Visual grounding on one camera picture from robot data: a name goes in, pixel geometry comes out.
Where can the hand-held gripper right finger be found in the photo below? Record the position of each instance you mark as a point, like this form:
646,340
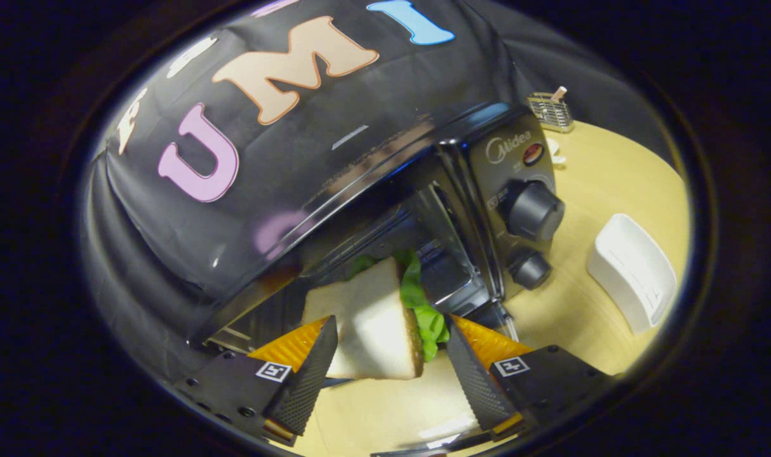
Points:
474,381

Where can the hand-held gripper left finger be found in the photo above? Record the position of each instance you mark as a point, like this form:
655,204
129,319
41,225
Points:
309,381

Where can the white bread lettuce sandwich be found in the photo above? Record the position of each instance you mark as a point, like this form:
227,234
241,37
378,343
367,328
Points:
373,317

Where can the black toaster oven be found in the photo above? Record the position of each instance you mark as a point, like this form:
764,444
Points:
487,178

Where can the white sandwich holder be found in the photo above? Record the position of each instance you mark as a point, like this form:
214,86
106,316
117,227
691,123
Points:
633,270

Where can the black backdrop cloth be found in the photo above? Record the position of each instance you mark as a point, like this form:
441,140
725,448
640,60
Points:
265,158

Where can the white divided spice dish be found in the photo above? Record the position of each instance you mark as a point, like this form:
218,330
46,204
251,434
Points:
554,152

